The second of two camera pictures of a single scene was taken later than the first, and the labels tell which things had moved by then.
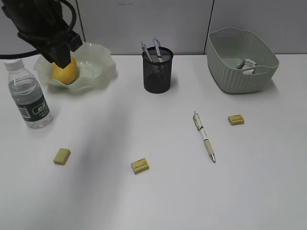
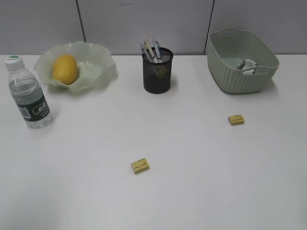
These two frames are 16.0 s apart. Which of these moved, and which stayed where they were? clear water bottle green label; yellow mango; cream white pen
Moved: cream white pen
Stayed: clear water bottle green label; yellow mango
